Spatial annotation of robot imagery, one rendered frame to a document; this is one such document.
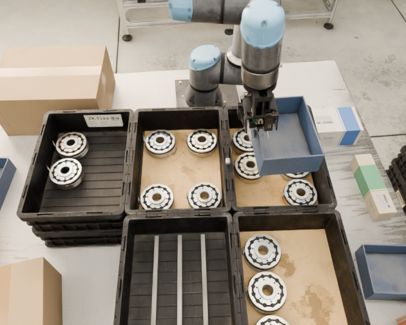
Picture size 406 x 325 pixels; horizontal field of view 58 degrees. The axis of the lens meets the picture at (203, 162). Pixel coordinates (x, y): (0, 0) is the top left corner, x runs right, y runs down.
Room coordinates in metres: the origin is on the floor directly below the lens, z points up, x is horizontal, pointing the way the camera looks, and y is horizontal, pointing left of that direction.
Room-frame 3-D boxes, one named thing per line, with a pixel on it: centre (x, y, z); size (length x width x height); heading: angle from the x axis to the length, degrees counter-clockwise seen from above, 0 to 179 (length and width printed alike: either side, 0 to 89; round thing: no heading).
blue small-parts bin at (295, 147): (0.60, -0.21, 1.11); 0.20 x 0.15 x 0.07; 6
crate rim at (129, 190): (0.66, 0.08, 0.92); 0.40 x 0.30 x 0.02; 2
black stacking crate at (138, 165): (0.66, 0.08, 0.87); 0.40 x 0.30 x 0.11; 2
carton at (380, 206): (0.67, -0.60, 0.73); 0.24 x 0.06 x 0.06; 6
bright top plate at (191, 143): (0.77, 0.00, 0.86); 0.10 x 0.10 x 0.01
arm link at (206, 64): (1.08, -0.01, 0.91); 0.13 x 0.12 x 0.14; 85
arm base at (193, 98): (1.08, 0.00, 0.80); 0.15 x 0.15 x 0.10
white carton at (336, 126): (0.93, -0.50, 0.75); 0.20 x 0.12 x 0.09; 94
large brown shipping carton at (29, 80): (1.07, 0.59, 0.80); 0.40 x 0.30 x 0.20; 92
